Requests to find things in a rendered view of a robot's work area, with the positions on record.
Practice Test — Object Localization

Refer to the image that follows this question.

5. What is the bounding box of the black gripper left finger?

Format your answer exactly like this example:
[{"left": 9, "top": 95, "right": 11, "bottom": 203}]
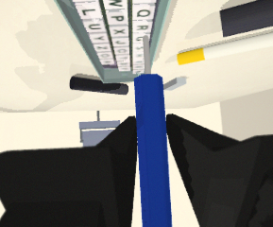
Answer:
[{"left": 0, "top": 115, "right": 138, "bottom": 227}]

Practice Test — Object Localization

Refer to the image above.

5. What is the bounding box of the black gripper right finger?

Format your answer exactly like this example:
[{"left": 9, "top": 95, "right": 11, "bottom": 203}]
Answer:
[{"left": 166, "top": 113, "right": 273, "bottom": 227}]

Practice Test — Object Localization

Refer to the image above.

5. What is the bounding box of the blue stylus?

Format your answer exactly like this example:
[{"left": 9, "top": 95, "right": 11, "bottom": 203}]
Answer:
[{"left": 134, "top": 35, "right": 173, "bottom": 227}]

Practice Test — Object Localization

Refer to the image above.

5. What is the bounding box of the white keyboard with letter keys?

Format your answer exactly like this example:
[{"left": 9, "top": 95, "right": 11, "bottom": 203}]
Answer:
[{"left": 53, "top": 0, "right": 172, "bottom": 83}]

